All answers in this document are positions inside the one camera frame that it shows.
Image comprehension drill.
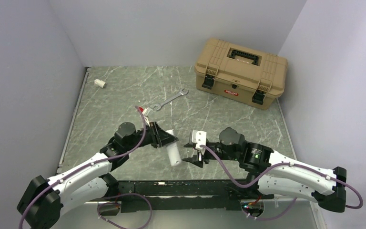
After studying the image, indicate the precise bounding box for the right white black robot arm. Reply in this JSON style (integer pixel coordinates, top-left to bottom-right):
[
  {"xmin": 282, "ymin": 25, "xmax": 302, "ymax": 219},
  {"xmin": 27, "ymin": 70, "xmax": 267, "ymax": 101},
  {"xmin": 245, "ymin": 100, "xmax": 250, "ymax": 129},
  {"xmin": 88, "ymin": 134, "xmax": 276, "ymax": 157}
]
[{"xmin": 184, "ymin": 127, "xmax": 346, "ymax": 213}]

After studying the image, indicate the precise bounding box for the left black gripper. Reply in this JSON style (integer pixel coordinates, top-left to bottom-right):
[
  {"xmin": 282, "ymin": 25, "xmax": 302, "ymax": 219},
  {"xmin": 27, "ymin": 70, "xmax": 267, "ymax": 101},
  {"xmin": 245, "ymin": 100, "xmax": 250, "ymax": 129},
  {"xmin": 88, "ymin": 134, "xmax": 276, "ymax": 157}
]
[{"xmin": 125, "ymin": 121, "xmax": 178, "ymax": 152}]

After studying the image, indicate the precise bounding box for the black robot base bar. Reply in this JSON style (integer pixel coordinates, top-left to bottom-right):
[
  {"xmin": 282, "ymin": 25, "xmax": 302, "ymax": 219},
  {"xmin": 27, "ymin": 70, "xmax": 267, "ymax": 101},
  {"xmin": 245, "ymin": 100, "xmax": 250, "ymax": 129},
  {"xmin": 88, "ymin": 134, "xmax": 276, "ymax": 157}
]
[{"xmin": 86, "ymin": 178, "xmax": 275, "ymax": 213}]

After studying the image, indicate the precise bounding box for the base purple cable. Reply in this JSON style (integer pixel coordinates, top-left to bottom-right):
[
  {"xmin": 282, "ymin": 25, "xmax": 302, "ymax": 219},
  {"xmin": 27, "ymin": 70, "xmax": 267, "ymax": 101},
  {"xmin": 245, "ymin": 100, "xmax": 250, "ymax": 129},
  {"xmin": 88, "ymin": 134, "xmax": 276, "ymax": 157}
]
[
  {"xmin": 242, "ymin": 196, "xmax": 299, "ymax": 221},
  {"xmin": 97, "ymin": 193, "xmax": 153, "ymax": 229}
]

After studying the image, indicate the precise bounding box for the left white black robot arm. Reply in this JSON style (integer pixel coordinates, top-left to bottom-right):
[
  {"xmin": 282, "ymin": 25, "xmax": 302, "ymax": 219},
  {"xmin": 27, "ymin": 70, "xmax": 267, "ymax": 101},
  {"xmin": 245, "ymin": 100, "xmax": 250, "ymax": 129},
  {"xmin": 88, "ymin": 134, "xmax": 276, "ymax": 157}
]
[{"xmin": 17, "ymin": 122, "xmax": 178, "ymax": 229}]

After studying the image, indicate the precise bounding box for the silver open-end wrench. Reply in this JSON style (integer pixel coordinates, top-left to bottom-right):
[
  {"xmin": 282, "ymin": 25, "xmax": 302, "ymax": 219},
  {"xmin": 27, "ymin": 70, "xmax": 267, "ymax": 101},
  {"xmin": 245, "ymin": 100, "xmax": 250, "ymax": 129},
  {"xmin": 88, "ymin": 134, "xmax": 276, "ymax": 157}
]
[{"xmin": 152, "ymin": 88, "xmax": 189, "ymax": 111}]

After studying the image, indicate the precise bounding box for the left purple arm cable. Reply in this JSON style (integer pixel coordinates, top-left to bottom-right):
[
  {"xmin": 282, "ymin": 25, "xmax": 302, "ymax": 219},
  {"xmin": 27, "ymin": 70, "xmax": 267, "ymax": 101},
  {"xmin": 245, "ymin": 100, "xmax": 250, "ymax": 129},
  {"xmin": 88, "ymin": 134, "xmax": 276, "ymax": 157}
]
[{"xmin": 18, "ymin": 105, "xmax": 147, "ymax": 229}]

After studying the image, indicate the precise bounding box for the tan plastic toolbox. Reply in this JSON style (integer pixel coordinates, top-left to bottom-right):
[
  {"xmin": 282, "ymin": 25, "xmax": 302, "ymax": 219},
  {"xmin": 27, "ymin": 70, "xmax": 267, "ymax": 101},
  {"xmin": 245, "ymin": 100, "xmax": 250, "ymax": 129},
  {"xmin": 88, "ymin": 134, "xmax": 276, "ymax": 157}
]
[{"xmin": 194, "ymin": 38, "xmax": 288, "ymax": 110}]

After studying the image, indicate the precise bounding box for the white remote control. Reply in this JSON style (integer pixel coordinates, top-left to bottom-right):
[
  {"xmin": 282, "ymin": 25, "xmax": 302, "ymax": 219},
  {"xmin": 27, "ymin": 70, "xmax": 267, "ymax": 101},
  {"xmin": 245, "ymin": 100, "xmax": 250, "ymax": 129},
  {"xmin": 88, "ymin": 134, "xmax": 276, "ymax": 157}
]
[{"xmin": 166, "ymin": 142, "xmax": 182, "ymax": 167}]

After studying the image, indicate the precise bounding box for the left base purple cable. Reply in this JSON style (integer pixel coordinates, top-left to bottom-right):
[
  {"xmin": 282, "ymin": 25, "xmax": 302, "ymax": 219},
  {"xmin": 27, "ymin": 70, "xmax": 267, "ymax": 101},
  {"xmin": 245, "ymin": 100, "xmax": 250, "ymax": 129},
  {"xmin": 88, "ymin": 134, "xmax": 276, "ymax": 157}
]
[{"xmin": 97, "ymin": 193, "xmax": 153, "ymax": 229}]

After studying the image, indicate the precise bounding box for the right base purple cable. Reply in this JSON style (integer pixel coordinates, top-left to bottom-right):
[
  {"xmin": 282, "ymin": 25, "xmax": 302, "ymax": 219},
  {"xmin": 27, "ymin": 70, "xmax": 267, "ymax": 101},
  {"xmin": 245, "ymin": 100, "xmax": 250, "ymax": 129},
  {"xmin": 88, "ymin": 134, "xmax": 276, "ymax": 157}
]
[{"xmin": 242, "ymin": 196, "xmax": 299, "ymax": 221}]

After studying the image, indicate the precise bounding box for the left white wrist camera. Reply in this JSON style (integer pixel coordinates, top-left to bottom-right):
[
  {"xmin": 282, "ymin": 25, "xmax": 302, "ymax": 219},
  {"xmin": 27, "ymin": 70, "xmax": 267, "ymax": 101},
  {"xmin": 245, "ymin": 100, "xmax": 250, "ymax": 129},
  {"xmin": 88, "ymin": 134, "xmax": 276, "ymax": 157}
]
[{"xmin": 138, "ymin": 106, "xmax": 153, "ymax": 116}]

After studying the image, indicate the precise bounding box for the white remote battery cover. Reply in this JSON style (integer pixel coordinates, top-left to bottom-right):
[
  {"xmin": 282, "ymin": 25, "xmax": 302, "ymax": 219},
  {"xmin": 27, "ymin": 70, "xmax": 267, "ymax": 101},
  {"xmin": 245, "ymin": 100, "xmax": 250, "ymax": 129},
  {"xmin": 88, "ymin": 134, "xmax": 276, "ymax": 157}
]
[{"xmin": 94, "ymin": 79, "xmax": 106, "ymax": 88}]

